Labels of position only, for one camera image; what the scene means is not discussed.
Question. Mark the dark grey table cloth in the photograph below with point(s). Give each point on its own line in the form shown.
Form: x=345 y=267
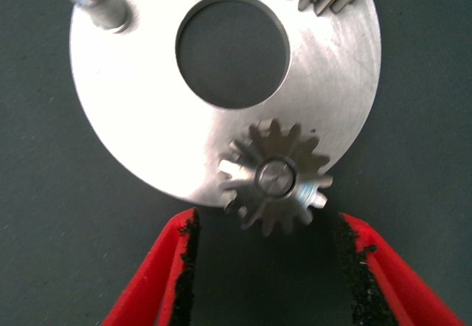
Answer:
x=37 y=156

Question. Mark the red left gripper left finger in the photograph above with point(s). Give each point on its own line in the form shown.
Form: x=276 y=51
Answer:
x=147 y=285

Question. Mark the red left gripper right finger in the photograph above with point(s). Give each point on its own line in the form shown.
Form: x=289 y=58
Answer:
x=391 y=285

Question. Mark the round metal carrier plate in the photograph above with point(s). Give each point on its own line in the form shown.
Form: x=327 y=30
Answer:
x=129 y=101

